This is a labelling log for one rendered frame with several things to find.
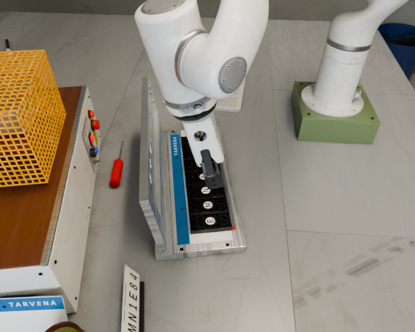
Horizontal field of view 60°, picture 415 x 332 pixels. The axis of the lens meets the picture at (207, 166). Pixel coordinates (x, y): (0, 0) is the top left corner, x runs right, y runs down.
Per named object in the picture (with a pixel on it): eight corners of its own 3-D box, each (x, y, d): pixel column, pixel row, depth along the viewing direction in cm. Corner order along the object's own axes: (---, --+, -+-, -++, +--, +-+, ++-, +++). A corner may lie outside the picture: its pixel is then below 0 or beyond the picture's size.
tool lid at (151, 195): (148, 199, 67) (138, 201, 67) (168, 253, 81) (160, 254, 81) (147, 76, 99) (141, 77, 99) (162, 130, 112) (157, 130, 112)
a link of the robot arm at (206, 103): (219, 98, 52) (222, 114, 54) (211, 67, 59) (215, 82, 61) (163, 112, 53) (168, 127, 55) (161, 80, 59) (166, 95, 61)
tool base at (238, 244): (245, 251, 84) (246, 242, 82) (155, 261, 82) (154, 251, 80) (219, 132, 115) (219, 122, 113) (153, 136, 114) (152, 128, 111)
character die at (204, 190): (225, 198, 93) (226, 195, 92) (187, 201, 92) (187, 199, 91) (222, 184, 96) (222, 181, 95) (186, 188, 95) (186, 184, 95)
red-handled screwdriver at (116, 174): (120, 188, 98) (118, 181, 96) (110, 188, 98) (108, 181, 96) (128, 144, 111) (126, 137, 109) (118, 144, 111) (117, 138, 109)
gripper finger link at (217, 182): (220, 171, 61) (226, 196, 66) (217, 159, 63) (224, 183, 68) (201, 176, 61) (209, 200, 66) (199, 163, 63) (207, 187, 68)
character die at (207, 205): (228, 213, 89) (228, 211, 88) (189, 217, 89) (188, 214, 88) (225, 198, 93) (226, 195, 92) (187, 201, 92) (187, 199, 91)
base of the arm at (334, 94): (358, 89, 120) (377, 33, 108) (366, 120, 106) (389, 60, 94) (300, 82, 122) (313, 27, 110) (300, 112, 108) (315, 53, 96)
